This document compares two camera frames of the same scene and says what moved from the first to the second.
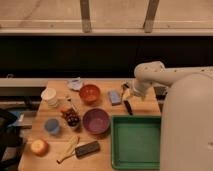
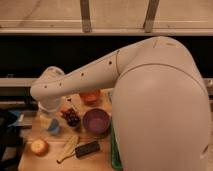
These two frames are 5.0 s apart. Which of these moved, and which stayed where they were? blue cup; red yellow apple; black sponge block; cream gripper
Moved: cream gripper
Stayed: black sponge block; red yellow apple; blue cup
